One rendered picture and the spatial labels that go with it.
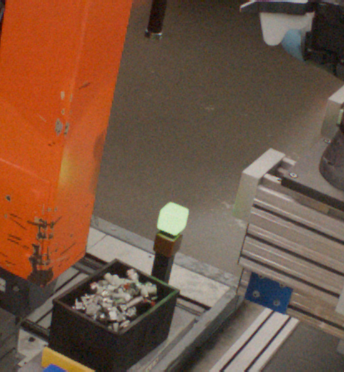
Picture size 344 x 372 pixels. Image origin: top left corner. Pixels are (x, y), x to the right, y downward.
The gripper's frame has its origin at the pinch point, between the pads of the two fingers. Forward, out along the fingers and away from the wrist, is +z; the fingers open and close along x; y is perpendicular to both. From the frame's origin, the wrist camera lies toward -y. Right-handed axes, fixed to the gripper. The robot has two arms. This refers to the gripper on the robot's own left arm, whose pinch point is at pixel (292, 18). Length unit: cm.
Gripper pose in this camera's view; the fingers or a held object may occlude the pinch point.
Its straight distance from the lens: 109.3
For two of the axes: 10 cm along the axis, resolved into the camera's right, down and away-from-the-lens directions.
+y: -0.8, 9.2, 3.9
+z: -6.6, 2.5, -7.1
